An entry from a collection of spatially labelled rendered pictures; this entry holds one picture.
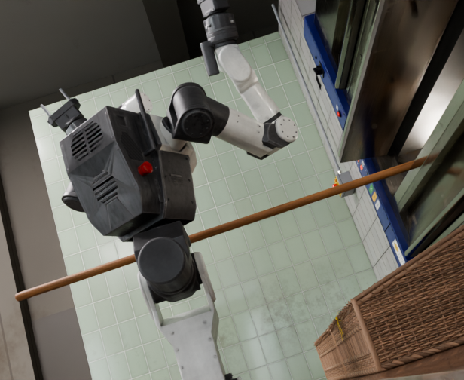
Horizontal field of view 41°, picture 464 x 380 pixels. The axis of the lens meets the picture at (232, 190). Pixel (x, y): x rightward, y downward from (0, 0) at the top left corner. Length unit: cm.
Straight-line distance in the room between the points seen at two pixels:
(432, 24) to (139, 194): 90
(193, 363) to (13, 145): 385
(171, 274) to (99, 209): 30
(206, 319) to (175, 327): 8
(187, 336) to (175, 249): 27
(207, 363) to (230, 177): 210
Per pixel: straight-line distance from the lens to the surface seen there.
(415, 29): 181
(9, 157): 524
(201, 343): 164
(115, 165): 160
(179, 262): 147
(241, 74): 178
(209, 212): 355
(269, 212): 223
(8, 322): 472
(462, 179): 190
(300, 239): 349
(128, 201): 159
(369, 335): 132
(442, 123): 193
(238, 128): 170
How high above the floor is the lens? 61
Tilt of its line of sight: 18 degrees up
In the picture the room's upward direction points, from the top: 19 degrees counter-clockwise
